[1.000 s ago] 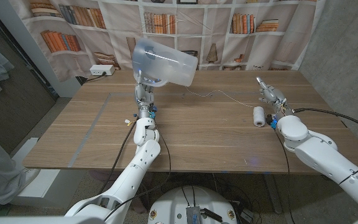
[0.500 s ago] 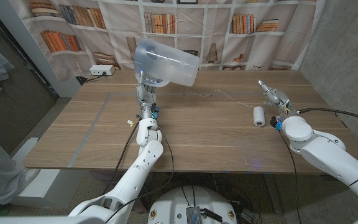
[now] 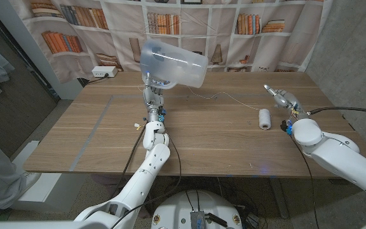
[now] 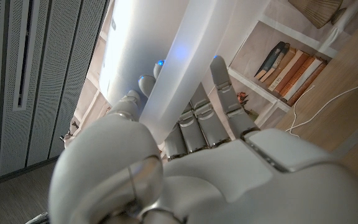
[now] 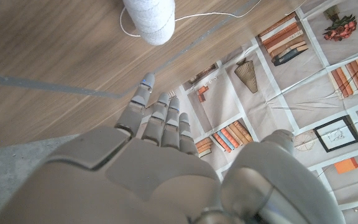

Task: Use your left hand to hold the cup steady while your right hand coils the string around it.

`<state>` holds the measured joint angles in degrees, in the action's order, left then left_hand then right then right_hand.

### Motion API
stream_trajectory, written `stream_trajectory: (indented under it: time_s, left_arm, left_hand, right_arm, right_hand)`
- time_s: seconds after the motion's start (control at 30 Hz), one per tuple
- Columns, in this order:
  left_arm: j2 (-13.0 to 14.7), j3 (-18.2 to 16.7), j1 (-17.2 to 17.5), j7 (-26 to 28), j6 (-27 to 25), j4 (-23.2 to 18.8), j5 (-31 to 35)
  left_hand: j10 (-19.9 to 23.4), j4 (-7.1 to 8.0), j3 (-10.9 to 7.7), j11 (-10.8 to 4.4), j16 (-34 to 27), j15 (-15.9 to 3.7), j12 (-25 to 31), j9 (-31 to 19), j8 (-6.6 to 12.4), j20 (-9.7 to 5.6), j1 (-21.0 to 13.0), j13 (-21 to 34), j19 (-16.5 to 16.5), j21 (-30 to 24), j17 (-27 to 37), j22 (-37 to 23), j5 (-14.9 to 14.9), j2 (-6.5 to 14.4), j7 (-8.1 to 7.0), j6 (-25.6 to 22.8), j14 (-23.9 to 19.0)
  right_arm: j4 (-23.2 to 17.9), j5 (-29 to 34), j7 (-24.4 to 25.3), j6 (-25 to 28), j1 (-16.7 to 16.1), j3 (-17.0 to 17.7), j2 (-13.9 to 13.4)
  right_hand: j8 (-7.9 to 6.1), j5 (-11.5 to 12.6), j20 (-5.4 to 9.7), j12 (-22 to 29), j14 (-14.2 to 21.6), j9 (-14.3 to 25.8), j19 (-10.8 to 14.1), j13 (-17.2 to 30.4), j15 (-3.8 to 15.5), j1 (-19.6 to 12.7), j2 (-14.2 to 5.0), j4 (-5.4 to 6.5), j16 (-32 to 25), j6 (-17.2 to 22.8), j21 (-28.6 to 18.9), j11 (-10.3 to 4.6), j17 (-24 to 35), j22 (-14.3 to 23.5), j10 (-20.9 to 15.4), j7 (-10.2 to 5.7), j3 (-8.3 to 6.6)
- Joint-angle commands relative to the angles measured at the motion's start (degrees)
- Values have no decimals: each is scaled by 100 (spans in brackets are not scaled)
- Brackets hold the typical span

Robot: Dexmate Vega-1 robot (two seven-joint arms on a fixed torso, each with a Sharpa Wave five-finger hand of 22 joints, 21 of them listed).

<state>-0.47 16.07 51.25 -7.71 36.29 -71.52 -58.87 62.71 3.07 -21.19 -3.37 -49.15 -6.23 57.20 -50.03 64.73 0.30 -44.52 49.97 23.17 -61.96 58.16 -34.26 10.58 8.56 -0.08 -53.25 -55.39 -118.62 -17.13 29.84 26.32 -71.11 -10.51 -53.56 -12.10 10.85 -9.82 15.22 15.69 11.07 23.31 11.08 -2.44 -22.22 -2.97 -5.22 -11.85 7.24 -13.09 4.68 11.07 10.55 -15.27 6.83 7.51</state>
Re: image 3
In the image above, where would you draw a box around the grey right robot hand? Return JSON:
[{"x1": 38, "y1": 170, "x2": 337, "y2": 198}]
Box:
[{"x1": 263, "y1": 83, "x2": 309, "y2": 121}]

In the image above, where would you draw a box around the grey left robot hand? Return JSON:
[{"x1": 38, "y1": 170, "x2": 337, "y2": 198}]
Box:
[{"x1": 143, "y1": 71, "x2": 175, "y2": 123}]

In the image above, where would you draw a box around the white string spool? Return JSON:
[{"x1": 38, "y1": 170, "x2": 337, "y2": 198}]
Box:
[{"x1": 258, "y1": 108, "x2": 272, "y2": 130}]

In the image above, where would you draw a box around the translucent pitcher with blue lid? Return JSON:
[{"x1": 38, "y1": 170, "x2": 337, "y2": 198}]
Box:
[{"x1": 139, "y1": 38, "x2": 209, "y2": 90}]

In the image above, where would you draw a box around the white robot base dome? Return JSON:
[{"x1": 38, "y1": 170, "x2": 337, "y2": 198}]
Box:
[{"x1": 151, "y1": 190, "x2": 243, "y2": 229}]

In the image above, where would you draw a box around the white power strip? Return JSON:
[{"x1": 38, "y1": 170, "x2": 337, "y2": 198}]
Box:
[{"x1": 91, "y1": 66, "x2": 119, "y2": 78}]

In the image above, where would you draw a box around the grey tape outline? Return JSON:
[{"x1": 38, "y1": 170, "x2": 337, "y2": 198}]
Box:
[{"x1": 70, "y1": 94, "x2": 335, "y2": 172}]

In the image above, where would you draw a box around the printed bookshelf backdrop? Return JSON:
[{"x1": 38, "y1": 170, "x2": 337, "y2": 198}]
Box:
[{"x1": 10, "y1": 0, "x2": 334, "y2": 84}]

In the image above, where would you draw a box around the grey metal table leg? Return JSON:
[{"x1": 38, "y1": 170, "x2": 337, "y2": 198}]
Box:
[{"x1": 270, "y1": 177, "x2": 290, "y2": 219}]

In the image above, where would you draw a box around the silver finned box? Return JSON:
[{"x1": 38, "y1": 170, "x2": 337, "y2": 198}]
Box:
[{"x1": 189, "y1": 210, "x2": 207, "y2": 229}]

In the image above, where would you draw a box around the white floor platform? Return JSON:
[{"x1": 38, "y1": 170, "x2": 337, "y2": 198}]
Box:
[{"x1": 11, "y1": 139, "x2": 87, "y2": 213}]

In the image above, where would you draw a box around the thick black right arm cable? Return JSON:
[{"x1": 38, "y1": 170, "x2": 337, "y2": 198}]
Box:
[{"x1": 306, "y1": 106, "x2": 366, "y2": 118}]

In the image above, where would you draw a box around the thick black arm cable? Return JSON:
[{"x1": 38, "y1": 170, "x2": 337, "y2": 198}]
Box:
[
  {"x1": 306, "y1": 106, "x2": 366, "y2": 118},
  {"x1": 108, "y1": 123, "x2": 148, "y2": 201}
]

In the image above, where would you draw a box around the black power cord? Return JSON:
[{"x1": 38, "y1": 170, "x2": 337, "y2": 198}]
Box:
[{"x1": 78, "y1": 73, "x2": 110, "y2": 87}]

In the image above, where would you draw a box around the thin white string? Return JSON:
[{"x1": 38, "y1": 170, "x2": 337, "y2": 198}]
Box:
[{"x1": 186, "y1": 86, "x2": 262, "y2": 111}]

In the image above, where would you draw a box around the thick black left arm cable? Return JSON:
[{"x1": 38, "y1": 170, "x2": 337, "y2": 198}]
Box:
[{"x1": 108, "y1": 123, "x2": 148, "y2": 201}]

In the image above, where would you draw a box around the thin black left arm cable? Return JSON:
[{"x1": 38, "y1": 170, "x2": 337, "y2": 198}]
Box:
[{"x1": 110, "y1": 125, "x2": 182, "y2": 229}]

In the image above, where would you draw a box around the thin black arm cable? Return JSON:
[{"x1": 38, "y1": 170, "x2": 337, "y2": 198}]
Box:
[
  {"x1": 289, "y1": 135, "x2": 320, "y2": 229},
  {"x1": 110, "y1": 125, "x2": 182, "y2": 229}
]

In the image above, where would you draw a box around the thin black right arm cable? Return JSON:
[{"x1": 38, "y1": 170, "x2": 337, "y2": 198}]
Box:
[{"x1": 289, "y1": 135, "x2": 320, "y2": 229}]

